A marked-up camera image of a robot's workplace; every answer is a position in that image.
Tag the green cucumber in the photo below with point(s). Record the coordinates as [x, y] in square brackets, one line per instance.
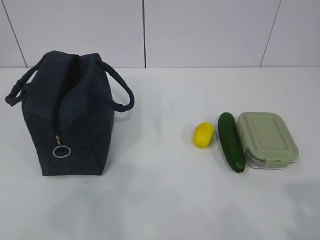
[230, 142]

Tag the green lidded glass container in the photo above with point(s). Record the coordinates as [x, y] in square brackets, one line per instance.
[266, 141]

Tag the dark blue lunch bag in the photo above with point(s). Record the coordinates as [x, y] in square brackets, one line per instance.
[68, 103]

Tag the yellow lemon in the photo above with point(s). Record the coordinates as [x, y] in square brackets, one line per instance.
[203, 135]

